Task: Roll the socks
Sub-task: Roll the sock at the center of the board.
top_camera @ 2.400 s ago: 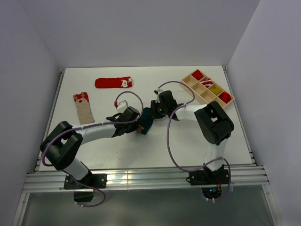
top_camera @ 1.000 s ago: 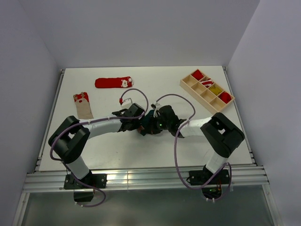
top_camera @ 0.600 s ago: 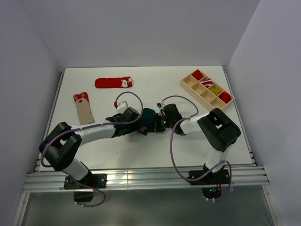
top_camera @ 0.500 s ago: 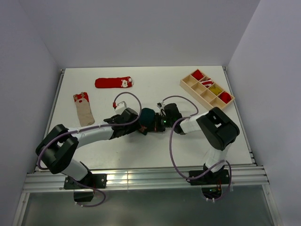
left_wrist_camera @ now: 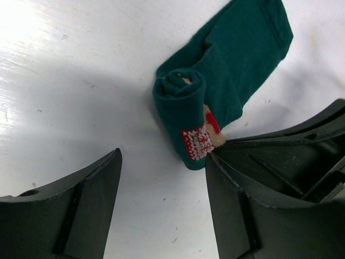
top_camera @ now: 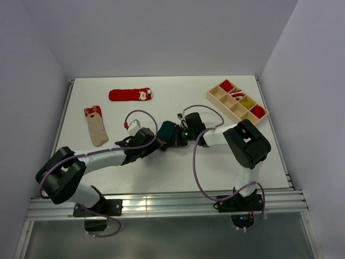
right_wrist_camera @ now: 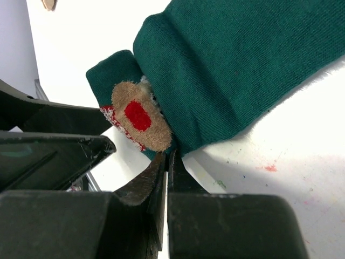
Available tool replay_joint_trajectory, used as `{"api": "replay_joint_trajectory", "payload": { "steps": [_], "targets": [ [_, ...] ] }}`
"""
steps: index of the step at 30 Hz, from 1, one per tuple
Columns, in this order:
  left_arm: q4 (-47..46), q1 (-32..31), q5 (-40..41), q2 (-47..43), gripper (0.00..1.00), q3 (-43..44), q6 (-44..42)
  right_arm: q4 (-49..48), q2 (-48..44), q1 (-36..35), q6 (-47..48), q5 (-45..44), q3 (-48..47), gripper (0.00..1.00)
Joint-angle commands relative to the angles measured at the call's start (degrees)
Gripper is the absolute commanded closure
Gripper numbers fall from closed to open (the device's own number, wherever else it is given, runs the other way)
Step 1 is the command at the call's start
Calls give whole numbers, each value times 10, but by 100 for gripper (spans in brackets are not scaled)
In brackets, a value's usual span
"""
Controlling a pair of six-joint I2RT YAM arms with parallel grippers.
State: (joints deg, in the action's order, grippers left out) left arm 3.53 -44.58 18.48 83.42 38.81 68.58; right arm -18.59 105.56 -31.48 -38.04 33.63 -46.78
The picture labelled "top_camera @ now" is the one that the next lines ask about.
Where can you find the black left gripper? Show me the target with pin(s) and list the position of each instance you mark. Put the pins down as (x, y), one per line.
(151, 148)

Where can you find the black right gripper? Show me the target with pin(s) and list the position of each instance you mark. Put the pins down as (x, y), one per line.
(180, 143)

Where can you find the dark green reindeer sock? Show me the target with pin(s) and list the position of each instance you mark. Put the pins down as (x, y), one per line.
(166, 133)

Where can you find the red reindeer sock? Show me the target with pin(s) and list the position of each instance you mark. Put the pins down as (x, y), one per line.
(258, 111)

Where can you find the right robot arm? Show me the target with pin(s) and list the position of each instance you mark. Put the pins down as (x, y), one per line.
(249, 147)

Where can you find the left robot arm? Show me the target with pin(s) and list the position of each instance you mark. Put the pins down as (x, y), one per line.
(60, 178)

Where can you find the red santa sock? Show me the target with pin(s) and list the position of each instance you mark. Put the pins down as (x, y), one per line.
(136, 94)

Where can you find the wooden compartment tray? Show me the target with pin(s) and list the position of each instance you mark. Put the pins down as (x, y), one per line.
(231, 108)

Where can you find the beige reindeer sock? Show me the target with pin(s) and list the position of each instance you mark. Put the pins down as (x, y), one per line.
(95, 125)

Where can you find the rolled red sock in tray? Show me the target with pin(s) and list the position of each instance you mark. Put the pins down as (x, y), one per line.
(226, 85)

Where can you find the rolled striped sock in tray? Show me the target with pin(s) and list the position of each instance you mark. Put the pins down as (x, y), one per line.
(237, 95)

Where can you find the rolled yellow sock in tray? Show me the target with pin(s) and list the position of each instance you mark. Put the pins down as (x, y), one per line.
(247, 103)

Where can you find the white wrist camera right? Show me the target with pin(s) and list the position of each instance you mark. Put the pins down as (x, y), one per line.
(181, 117)

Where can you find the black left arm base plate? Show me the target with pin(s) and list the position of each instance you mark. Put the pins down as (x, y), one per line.
(111, 207)

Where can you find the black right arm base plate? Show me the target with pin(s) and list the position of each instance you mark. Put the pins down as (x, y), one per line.
(238, 203)

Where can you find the black box under frame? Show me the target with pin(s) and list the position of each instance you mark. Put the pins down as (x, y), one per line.
(95, 225)

